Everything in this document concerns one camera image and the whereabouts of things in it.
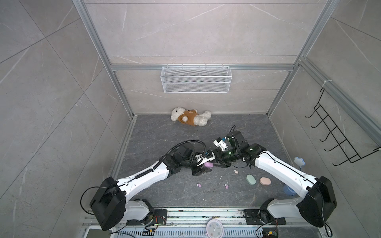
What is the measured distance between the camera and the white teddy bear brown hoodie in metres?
1.04

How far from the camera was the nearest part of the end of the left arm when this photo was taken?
0.65 metres

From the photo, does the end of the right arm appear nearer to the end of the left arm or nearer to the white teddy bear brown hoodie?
the end of the left arm
